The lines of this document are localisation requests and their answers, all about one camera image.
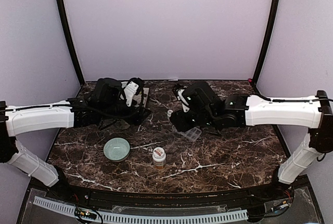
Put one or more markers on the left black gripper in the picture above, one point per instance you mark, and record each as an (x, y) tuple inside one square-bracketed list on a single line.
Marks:
[(136, 117)]

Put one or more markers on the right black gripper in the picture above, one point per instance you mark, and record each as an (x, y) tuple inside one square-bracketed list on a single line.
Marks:
[(179, 121)]

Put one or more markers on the clear plastic pill organizer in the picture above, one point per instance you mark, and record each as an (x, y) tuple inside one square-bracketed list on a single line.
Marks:
[(192, 134)]

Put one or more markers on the white pill bottle orange label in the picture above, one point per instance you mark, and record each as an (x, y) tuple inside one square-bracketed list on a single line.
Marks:
[(159, 158)]

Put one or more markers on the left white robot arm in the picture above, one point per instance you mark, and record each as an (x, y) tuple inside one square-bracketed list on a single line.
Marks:
[(70, 113)]

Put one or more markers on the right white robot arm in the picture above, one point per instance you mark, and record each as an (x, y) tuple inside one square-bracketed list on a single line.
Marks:
[(313, 112)]

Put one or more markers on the small white vial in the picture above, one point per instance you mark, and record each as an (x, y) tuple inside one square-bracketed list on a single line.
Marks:
[(169, 113)]

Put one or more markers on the white ceramic mug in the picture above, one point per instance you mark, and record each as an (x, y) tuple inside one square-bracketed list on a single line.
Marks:
[(122, 125)]

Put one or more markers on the square floral plate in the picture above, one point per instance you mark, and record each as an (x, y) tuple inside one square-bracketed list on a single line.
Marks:
[(144, 97)]

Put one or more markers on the celadon bowl front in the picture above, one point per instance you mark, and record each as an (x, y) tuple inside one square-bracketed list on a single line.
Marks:
[(117, 149)]

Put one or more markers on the black front rail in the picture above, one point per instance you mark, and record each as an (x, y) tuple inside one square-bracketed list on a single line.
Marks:
[(253, 197)]

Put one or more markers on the white slotted cable duct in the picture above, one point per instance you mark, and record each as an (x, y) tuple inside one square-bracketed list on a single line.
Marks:
[(122, 214)]

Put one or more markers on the left black frame post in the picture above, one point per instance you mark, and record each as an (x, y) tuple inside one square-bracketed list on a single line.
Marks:
[(69, 41)]

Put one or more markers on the black frame post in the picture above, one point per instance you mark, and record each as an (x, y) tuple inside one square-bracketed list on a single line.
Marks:
[(69, 41), (266, 41)]

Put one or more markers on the right black frame post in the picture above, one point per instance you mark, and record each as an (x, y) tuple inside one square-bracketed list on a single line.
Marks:
[(266, 41)]

